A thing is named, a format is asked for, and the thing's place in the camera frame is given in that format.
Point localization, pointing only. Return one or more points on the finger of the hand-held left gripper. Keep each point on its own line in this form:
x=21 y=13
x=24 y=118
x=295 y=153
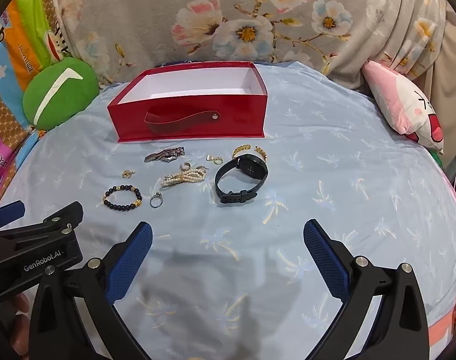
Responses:
x=51 y=221
x=8 y=210

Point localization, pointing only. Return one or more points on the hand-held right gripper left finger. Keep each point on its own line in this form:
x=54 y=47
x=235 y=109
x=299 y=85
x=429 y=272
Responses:
x=132 y=260

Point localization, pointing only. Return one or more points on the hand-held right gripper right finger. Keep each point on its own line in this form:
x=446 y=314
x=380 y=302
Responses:
x=323 y=258

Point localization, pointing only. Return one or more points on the black smartwatch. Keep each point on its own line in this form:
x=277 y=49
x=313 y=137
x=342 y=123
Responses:
x=250 y=167

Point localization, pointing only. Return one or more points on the red cardboard box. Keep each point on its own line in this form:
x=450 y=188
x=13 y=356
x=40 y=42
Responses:
x=243 y=120

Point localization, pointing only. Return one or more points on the person's left hand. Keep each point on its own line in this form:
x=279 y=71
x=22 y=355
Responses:
x=19 y=326

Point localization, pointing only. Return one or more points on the light blue palm-print bedsheet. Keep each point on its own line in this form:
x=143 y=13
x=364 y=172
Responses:
x=325 y=180

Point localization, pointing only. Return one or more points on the silver metal wristwatch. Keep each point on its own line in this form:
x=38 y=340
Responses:
x=164 y=155

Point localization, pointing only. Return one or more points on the green round cushion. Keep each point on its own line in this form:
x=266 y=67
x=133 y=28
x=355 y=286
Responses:
x=66 y=93

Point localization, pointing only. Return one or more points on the pink cartoon pillow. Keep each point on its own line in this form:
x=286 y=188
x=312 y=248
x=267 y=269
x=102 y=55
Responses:
x=396 y=97

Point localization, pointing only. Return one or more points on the grey floral blanket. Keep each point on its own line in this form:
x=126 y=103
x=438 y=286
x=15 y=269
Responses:
x=156 y=18

